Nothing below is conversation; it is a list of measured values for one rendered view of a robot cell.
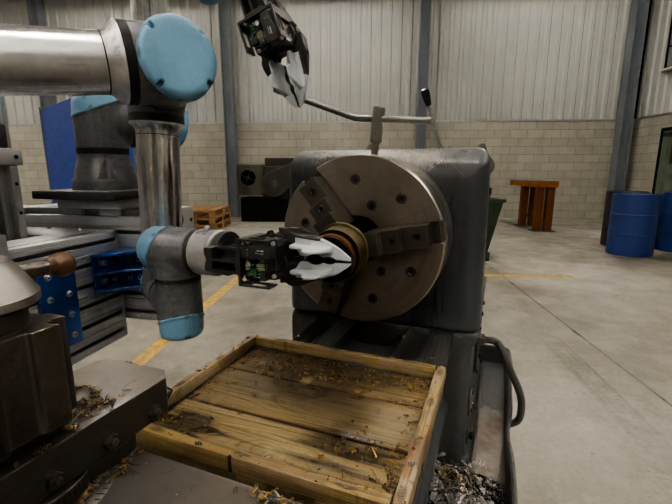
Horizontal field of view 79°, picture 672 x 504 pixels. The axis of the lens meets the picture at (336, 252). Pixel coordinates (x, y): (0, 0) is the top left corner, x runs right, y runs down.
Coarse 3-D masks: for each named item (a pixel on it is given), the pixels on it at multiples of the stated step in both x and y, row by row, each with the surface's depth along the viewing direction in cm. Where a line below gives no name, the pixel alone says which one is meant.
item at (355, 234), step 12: (324, 228) 67; (336, 228) 64; (348, 228) 65; (336, 240) 61; (348, 240) 63; (360, 240) 65; (348, 252) 61; (360, 252) 63; (360, 264) 65; (336, 276) 62; (348, 276) 65
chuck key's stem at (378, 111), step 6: (378, 108) 73; (384, 108) 74; (372, 114) 74; (378, 114) 73; (372, 120) 74; (378, 120) 74; (372, 126) 74; (378, 126) 74; (372, 132) 74; (378, 132) 74; (372, 138) 74; (378, 138) 74; (372, 144) 75; (378, 144) 75; (372, 150) 75; (378, 150) 76
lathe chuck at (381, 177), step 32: (352, 160) 73; (384, 160) 71; (352, 192) 74; (384, 192) 72; (416, 192) 70; (288, 224) 80; (352, 224) 85; (384, 224) 73; (448, 224) 75; (384, 256) 74; (416, 256) 72; (320, 288) 80; (352, 288) 78; (384, 288) 75; (416, 288) 73
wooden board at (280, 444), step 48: (192, 384) 60; (240, 384) 63; (288, 384) 63; (336, 384) 63; (384, 384) 63; (432, 384) 59; (144, 432) 48; (192, 432) 51; (240, 432) 51; (288, 432) 51; (336, 432) 51; (384, 432) 51; (432, 432) 54; (240, 480) 44; (288, 480) 42; (336, 480) 41; (384, 480) 43
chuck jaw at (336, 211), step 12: (312, 180) 72; (324, 180) 75; (300, 192) 74; (312, 192) 73; (324, 192) 72; (312, 204) 73; (324, 204) 70; (336, 204) 73; (312, 216) 71; (324, 216) 68; (336, 216) 69; (348, 216) 74
